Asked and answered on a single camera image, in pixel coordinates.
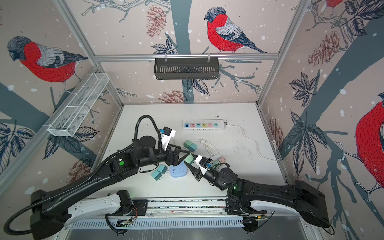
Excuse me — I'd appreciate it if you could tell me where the white hub cable with plug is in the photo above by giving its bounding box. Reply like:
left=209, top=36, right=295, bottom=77
left=199, top=138, right=220, bottom=160

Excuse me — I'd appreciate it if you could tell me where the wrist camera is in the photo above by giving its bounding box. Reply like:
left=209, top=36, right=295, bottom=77
left=160, top=127, right=176, bottom=150
left=197, top=157, right=212, bottom=175

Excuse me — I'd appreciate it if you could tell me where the white multicolour power strip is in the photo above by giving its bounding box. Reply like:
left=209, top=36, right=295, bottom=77
left=182, top=120, right=225, bottom=131

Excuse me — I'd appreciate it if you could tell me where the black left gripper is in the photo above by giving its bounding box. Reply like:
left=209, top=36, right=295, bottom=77
left=139, top=142, right=191, bottom=168

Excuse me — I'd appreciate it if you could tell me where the black hanging wire basket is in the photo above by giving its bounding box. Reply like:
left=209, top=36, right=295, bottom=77
left=154, top=58, right=220, bottom=80

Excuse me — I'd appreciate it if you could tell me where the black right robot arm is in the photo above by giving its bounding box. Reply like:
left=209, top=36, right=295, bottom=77
left=184, top=154, right=335, bottom=236

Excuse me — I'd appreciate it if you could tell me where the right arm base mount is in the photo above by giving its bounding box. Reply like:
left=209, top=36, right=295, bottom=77
left=225, top=198, right=267, bottom=217

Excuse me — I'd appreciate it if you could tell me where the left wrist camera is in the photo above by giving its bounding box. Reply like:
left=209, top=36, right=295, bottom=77
left=160, top=127, right=176, bottom=150

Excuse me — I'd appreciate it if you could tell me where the blue square socket hub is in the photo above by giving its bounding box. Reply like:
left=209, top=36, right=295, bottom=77
left=170, top=162, right=188, bottom=178

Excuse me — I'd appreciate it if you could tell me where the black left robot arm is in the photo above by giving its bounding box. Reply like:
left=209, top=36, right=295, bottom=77
left=4, top=115, right=190, bottom=240

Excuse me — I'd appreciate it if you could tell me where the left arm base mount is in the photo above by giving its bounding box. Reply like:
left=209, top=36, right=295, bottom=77
left=107, top=199, right=149, bottom=217

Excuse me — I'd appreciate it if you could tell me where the white wire mesh shelf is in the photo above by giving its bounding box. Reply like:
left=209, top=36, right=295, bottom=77
left=48, top=73, right=110, bottom=137

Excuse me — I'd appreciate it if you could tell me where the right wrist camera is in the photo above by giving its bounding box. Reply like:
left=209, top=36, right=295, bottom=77
left=197, top=157, right=212, bottom=175

